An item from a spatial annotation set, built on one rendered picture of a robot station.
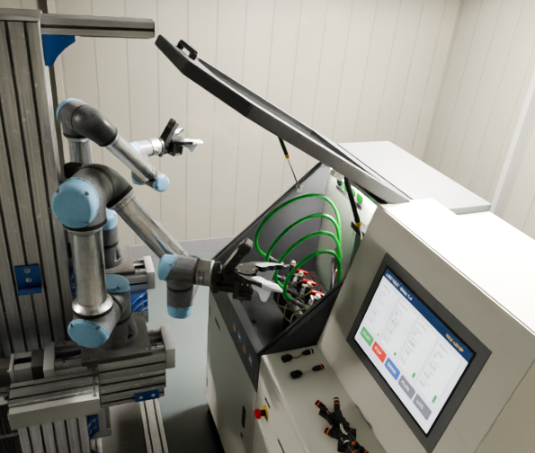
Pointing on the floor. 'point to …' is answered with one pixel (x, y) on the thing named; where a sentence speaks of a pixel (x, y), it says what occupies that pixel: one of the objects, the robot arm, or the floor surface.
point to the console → (430, 270)
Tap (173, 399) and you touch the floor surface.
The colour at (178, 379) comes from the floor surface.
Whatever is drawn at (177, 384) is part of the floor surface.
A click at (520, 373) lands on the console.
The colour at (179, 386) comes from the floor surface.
